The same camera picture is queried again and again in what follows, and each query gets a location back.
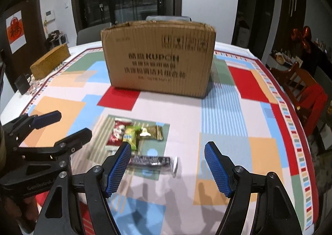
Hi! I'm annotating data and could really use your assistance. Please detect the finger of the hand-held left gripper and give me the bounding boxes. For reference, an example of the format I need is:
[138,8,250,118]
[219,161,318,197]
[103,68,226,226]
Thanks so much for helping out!
[14,129,93,165]
[2,111,63,147]

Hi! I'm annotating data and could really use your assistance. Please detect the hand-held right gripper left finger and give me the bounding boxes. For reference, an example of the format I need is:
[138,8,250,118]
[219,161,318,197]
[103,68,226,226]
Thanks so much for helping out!
[36,141,132,235]

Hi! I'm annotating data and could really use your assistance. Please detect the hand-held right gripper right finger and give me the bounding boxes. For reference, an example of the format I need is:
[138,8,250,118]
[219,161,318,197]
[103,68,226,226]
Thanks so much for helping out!
[204,141,303,235]

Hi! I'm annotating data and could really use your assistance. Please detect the red snack packet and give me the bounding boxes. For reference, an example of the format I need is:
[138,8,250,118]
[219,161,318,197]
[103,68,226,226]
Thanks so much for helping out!
[107,119,133,147]

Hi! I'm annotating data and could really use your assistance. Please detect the black snack bar packet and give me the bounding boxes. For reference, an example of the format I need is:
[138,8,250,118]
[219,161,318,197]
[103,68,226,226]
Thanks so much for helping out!
[128,155,174,167]

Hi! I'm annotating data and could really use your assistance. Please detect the green snack packet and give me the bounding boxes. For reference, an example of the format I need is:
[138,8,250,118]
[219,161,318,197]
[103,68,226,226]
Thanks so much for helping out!
[122,125,147,153]

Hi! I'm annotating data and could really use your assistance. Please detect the gold snack packet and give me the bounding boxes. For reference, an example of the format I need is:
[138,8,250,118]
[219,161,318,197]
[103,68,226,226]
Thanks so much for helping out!
[139,125,164,141]

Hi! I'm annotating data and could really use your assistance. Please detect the brown cardboard box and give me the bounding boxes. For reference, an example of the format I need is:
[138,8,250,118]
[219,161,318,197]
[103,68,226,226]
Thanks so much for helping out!
[100,20,217,99]

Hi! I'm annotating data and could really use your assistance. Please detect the person's left hand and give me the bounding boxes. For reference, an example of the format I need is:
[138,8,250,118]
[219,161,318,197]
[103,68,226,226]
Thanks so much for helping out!
[8,194,40,225]

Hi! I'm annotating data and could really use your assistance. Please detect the black mug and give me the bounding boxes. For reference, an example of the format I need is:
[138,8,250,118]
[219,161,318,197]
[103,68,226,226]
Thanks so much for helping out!
[14,74,33,94]

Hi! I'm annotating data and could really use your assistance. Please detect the colourful patterned tablecloth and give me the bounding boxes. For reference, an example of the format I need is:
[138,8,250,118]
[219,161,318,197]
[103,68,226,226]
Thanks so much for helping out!
[22,47,321,235]

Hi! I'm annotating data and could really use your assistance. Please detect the woven storage box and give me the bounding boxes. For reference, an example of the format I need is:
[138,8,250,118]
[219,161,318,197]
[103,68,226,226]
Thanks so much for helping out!
[30,44,71,80]

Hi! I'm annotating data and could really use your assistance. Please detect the white shoe rack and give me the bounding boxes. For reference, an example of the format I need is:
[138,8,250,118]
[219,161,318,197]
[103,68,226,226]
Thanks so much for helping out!
[47,30,69,50]

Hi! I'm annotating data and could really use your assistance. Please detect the grey dining chair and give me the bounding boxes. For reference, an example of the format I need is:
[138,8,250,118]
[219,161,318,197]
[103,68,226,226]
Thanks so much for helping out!
[76,24,112,45]
[145,15,192,22]

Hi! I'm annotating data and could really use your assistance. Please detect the red and white door poster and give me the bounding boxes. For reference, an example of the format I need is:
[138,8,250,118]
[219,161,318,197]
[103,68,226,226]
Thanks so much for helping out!
[6,10,27,53]

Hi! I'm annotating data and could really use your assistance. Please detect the brown wooden door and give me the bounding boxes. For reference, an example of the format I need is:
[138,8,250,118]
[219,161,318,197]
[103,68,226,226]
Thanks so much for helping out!
[0,0,50,93]

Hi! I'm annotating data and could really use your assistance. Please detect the white low cabinet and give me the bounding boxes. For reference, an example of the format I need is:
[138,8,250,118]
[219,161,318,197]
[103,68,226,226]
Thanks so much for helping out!
[266,52,304,70]

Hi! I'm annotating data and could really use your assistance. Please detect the red jacket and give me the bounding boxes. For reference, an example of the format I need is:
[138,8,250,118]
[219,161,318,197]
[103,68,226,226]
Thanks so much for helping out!
[301,83,328,137]

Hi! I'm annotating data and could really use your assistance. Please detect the brown wooden chair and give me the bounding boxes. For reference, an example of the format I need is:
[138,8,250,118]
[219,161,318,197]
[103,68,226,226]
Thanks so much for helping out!
[270,61,328,137]

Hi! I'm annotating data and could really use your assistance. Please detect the white carton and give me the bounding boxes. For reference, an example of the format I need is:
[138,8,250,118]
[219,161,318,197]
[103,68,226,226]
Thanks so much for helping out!
[239,26,251,46]

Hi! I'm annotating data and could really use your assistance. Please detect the dark sideboard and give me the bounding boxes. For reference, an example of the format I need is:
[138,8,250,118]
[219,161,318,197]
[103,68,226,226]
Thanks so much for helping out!
[302,42,332,90]

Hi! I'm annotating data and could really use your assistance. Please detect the red foil balloons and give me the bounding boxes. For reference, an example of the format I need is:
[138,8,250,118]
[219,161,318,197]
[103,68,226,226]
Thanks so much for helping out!
[290,26,313,54]

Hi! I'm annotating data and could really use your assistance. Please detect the dark interior door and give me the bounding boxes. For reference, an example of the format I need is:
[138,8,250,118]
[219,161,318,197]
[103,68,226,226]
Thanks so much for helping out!
[237,0,277,51]

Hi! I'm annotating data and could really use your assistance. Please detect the tall dark cabinet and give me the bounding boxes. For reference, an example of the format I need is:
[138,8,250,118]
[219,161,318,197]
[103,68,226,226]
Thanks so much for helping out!
[275,0,306,51]

